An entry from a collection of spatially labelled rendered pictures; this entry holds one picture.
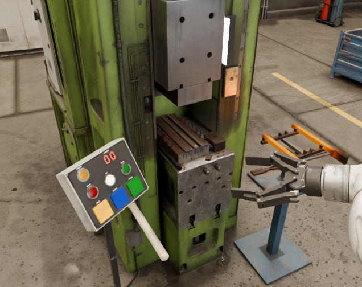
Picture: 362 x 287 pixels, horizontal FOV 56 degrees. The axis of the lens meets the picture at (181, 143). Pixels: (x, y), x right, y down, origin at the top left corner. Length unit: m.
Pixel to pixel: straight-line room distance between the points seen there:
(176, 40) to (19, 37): 5.53
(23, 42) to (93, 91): 4.95
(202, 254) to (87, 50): 1.50
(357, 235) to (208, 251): 1.83
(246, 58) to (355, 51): 3.68
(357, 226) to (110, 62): 1.24
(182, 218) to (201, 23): 1.11
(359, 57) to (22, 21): 5.46
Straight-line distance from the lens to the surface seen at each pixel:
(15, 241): 2.99
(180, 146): 1.91
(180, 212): 2.04
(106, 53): 1.62
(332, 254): 2.85
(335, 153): 2.06
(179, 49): 1.60
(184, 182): 1.90
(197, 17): 1.61
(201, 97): 1.76
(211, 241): 2.50
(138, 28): 1.65
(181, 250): 2.30
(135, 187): 1.61
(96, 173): 1.51
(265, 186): 2.12
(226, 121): 2.13
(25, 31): 6.90
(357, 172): 0.86
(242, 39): 1.98
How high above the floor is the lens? 2.04
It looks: 33 degrees down
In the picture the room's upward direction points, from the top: straight up
